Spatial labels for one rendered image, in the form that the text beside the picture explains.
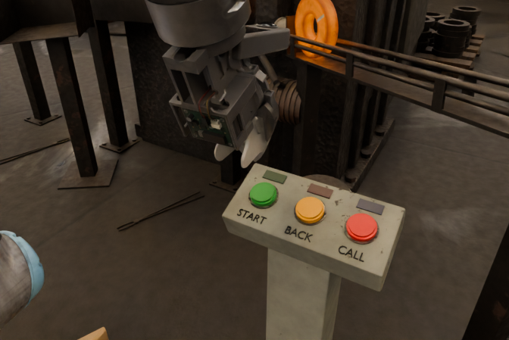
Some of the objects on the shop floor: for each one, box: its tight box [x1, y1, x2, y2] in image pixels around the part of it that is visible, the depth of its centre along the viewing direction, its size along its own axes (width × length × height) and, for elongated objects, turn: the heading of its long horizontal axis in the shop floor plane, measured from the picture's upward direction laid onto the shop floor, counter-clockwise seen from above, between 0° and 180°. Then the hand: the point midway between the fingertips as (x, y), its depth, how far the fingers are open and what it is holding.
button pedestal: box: [222, 164, 405, 340], centre depth 74 cm, size 16×24×62 cm, turn 61°
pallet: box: [408, 6, 486, 83], centre depth 301 cm, size 120×82×44 cm
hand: (254, 148), depth 55 cm, fingers closed
